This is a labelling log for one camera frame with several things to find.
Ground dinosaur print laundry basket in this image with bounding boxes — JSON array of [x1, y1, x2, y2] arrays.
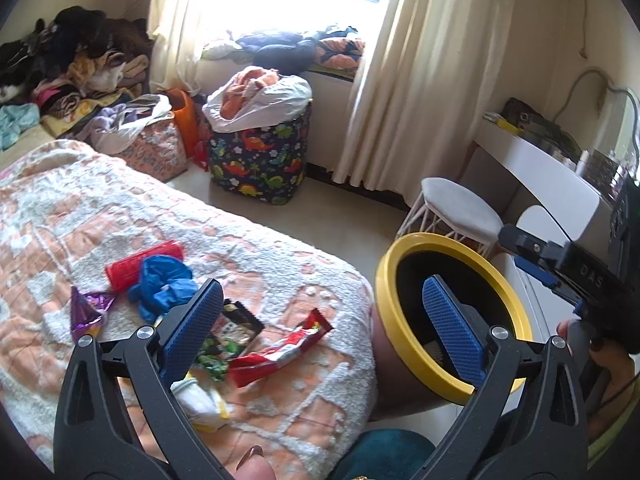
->
[[205, 105, 312, 206]]

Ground cream curtain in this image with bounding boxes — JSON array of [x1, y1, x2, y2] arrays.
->
[[148, 0, 228, 94], [332, 0, 515, 200]]

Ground white yellow wrapper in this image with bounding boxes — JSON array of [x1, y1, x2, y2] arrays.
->
[[170, 373, 230, 432]]

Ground purple foil wrapper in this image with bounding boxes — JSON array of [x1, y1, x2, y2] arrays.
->
[[70, 286, 117, 342]]

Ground dark snack packet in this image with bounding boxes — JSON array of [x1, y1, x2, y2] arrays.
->
[[194, 299, 265, 382]]

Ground white wire stool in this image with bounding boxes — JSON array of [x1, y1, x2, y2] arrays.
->
[[396, 177, 503, 258]]

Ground blue plastic bag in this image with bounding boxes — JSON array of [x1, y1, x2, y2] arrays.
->
[[127, 255, 198, 324]]

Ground orange bag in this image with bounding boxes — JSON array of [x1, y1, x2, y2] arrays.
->
[[164, 88, 200, 157]]

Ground white desk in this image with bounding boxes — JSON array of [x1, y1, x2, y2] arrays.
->
[[460, 120, 611, 261]]

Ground left cream curtain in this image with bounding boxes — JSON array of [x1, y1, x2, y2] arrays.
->
[[148, 0, 228, 94]]

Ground teal cushion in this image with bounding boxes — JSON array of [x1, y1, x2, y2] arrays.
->
[[328, 429, 435, 480]]

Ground yellow rim trash bin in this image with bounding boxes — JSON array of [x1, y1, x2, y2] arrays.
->
[[372, 233, 534, 413]]

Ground red long snack wrapper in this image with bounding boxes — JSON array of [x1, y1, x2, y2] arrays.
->
[[228, 309, 333, 388]]

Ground white plastic bag of clothes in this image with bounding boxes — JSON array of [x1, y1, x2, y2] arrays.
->
[[202, 66, 312, 133]]

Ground pile of clothes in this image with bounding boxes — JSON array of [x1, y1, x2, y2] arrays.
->
[[1, 6, 154, 152]]

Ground peach white bed blanket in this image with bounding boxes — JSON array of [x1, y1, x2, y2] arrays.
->
[[1, 141, 375, 479]]

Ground left hand painted nails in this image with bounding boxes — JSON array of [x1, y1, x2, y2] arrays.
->
[[234, 445, 277, 480]]

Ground right hand painted nails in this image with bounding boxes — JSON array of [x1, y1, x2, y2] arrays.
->
[[587, 339, 638, 443]]

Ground clothes on window sill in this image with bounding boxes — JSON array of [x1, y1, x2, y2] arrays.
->
[[201, 25, 366, 75]]

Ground pink floral fabric bag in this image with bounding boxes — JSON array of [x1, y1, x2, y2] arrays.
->
[[116, 119, 188, 182]]

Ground wall cable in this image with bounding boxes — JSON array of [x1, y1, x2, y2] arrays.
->
[[560, 67, 640, 122]]

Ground olive bag on desk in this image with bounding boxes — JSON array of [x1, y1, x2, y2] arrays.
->
[[500, 98, 582, 162]]

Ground red cylinder wrapper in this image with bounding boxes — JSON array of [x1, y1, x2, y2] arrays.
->
[[104, 240, 183, 292]]

